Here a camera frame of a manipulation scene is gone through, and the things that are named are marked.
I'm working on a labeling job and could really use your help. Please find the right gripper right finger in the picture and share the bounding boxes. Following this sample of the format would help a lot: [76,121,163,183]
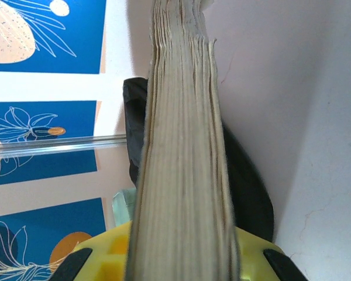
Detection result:
[233,227,311,281]

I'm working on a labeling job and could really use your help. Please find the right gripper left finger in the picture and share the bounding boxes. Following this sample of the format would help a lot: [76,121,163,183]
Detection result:
[50,220,133,281]

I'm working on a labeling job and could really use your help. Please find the black backpack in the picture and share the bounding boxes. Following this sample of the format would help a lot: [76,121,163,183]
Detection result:
[122,77,275,244]

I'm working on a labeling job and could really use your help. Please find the navy blue book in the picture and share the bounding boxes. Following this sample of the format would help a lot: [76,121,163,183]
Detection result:
[125,0,241,281]

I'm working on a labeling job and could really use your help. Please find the mint green pouch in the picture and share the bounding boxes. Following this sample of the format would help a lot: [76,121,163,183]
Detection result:
[111,189,136,228]

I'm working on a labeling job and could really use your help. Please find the blue poster with orange circle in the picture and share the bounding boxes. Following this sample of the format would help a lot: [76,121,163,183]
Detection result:
[0,197,106,281]

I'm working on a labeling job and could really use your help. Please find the blue poster with white flower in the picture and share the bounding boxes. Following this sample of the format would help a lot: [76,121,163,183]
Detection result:
[0,100,98,144]

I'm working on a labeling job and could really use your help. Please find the blue poster with beige circle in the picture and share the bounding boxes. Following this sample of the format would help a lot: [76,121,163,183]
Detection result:
[0,0,106,74]

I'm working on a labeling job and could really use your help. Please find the blue floral wall poster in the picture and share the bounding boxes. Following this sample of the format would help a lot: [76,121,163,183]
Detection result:
[0,149,99,187]

